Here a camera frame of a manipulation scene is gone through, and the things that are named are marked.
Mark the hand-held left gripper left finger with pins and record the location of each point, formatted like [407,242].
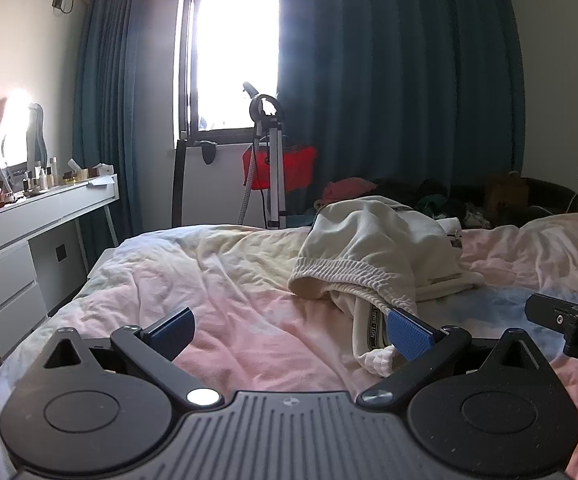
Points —
[174,332]

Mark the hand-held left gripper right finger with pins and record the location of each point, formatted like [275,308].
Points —
[409,335]

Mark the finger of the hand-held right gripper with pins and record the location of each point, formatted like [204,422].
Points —
[549,310]

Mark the white pants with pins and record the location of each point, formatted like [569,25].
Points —
[369,245]

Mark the dark clothes pile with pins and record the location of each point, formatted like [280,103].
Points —
[434,200]

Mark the pastel bed blanket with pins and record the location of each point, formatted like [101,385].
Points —
[219,280]

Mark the dark bedside furniture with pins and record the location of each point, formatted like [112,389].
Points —
[549,195]

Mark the brown cardboard box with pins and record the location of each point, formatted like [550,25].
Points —
[506,192]

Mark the white tissue box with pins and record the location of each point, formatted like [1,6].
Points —
[103,172]

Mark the white vanity desk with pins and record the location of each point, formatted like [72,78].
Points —
[9,270]

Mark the garment steamer stand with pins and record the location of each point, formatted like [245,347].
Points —
[274,160]

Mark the row of cosmetic bottles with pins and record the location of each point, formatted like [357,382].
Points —
[44,177]

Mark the teal curtain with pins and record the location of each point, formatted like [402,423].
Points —
[114,85]
[394,60]

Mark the lit vanity mirror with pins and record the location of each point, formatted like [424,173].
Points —
[16,130]

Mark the dark framed window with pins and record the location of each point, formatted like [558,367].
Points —
[234,50]

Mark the black wall outlet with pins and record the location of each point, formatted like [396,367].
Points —
[61,253]

